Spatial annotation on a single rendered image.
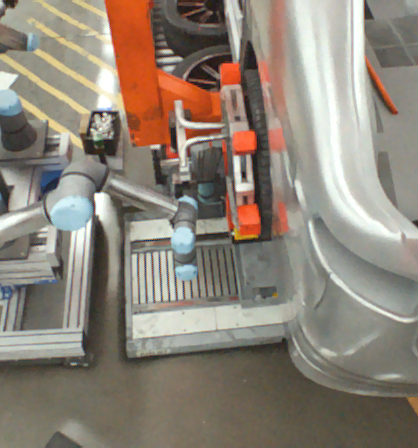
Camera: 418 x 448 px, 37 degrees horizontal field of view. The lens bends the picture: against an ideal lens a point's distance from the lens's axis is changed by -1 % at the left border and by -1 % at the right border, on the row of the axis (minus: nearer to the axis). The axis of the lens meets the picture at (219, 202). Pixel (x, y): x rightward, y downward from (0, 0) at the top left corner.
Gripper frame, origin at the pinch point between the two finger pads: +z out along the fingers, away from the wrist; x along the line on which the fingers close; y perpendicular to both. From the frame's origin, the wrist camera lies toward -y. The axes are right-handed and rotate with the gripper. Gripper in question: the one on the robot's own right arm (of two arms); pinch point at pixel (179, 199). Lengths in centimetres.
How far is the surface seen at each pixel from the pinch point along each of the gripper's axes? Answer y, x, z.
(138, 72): 13, 12, 60
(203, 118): -16, -14, 60
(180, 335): -82, 6, -14
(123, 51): 25, 17, 60
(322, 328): 36, -34, -77
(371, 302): 58, -41, -83
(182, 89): -5, -6, 68
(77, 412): -83, 54, -45
